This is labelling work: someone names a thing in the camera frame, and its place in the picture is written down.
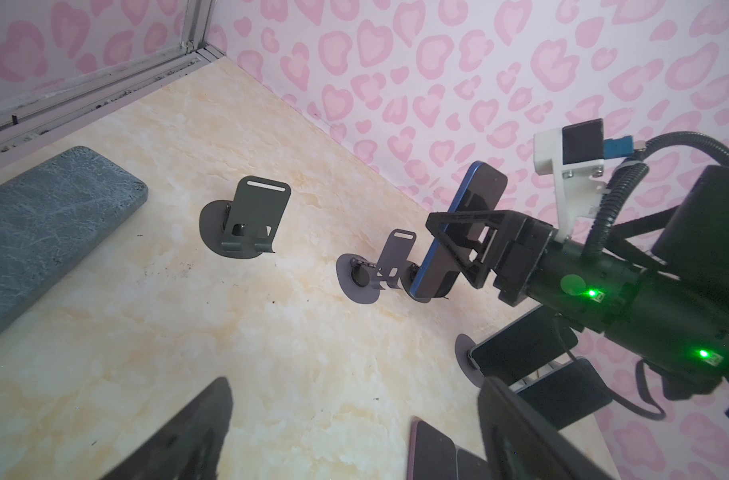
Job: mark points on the back left round stand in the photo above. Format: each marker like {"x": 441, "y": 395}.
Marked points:
{"x": 362, "y": 280}

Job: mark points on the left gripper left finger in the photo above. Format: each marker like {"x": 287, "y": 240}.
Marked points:
{"x": 189, "y": 445}

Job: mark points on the black phone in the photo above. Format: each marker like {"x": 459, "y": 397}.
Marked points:
{"x": 471, "y": 467}

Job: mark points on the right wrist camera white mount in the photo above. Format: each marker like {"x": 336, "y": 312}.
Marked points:
{"x": 574, "y": 156}

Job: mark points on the centre round black stand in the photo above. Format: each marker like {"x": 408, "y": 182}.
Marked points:
{"x": 427, "y": 282}

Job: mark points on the front left round stand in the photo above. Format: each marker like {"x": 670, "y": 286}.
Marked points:
{"x": 245, "y": 227}

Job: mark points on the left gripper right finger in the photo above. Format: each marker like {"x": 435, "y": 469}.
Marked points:
{"x": 520, "y": 444}

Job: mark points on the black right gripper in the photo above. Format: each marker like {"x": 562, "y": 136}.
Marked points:
{"x": 506, "y": 242}

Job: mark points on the green phone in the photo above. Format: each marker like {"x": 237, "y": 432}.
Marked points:
{"x": 525, "y": 345}
{"x": 567, "y": 394}

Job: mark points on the left corner aluminium post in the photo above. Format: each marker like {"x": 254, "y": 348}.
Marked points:
{"x": 197, "y": 17}

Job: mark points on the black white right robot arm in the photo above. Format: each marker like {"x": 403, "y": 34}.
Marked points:
{"x": 665, "y": 297}

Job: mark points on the purple phone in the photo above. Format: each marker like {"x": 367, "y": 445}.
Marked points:
{"x": 431, "y": 455}

